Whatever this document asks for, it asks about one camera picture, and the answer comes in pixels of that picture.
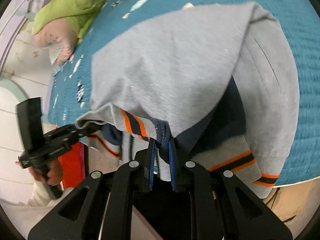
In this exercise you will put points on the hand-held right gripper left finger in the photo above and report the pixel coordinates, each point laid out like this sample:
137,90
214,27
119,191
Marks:
151,162

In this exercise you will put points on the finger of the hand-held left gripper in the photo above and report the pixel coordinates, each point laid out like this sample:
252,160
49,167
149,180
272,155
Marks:
77,130
62,145

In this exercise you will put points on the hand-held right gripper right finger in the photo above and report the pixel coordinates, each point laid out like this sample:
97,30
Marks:
171,165

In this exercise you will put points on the grey navy zip jacket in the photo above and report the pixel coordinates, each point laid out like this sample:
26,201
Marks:
175,67

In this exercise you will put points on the person's left forearm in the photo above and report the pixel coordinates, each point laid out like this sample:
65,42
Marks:
40,196

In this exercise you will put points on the person's left hand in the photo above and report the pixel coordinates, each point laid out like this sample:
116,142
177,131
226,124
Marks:
56,172

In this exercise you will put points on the red box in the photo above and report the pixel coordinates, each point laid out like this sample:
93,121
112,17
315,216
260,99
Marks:
73,165

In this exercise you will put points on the person's black trousers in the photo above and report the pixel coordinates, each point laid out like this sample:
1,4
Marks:
162,210

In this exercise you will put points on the white patterned pillow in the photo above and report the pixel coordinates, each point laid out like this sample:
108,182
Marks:
56,55

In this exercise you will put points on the green and pink folded quilt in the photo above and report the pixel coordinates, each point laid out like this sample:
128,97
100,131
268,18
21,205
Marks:
55,40

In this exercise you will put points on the teal candy print bed blanket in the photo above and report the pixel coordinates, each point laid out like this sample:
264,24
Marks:
287,17

